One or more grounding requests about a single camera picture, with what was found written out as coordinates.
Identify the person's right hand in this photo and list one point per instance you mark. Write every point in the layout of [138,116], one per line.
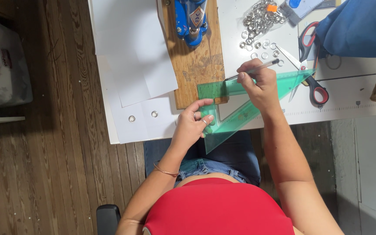
[264,88]

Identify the clear plastic pen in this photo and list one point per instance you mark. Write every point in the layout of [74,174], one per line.
[268,64]

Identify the person's left fingers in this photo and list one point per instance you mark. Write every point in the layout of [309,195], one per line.
[202,104]

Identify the red top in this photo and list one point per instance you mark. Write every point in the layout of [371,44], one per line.
[217,209]

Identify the grey plastic-covered box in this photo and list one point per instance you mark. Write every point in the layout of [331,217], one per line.
[2,65]

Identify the blue denim shorts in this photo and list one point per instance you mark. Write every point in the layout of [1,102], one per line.
[237,153]

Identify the white package with blue part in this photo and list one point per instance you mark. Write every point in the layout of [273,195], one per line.
[308,7]

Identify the red and black scissors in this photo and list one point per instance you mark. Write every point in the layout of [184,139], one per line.
[303,67]

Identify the clear bag of silver eyelets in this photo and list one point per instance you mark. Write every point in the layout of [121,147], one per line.
[260,19]

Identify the scatter of loose silver eyelets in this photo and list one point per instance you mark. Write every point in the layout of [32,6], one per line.
[258,45]

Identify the green transparent set square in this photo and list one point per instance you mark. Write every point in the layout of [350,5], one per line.
[240,117]

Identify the blue eyelet press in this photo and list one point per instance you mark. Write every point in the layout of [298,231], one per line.
[191,19]

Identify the blue fabric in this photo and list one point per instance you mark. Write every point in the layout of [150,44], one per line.
[361,29]

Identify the white eyelet-punched paper sheet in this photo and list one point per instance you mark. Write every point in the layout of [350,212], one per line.
[142,130]

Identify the silver eyelet set in paper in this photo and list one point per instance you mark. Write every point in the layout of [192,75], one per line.
[154,116]
[132,121]

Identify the small orange clip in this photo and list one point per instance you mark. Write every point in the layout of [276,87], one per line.
[272,7]

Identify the wooden board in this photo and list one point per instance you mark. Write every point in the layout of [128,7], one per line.
[194,65]

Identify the black chair armrest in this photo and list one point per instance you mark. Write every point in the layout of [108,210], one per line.
[108,220]

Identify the grey dotted strip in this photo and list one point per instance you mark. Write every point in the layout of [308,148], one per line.
[290,15]

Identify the person's left hand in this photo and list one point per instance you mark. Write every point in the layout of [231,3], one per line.
[188,127]

